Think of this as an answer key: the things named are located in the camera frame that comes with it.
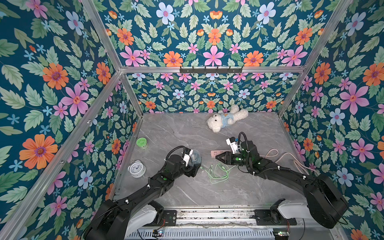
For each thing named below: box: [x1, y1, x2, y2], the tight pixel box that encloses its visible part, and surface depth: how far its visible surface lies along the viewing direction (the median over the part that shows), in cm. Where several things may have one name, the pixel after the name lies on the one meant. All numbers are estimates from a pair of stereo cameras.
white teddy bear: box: [206, 104, 249, 133], surface depth 107 cm
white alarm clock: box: [127, 159, 147, 178], surface depth 89 cm
